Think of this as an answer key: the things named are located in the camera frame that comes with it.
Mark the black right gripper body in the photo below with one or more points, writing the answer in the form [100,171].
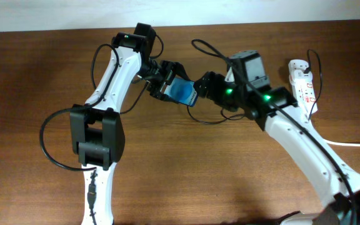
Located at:
[234,95]

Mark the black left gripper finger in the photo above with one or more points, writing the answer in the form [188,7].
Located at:
[175,69]
[157,91]

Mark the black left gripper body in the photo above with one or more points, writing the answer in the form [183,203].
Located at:
[157,73]

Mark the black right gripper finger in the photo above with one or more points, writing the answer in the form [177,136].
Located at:
[215,95]
[210,81]

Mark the blue Galaxy smartphone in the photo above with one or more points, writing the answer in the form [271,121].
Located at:
[182,91]

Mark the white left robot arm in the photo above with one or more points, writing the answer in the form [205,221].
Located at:
[96,128]

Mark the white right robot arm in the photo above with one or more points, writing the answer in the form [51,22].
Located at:
[277,113]

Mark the white charger plug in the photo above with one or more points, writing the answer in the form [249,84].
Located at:
[297,70]

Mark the white power strip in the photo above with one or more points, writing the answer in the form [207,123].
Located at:
[303,92]

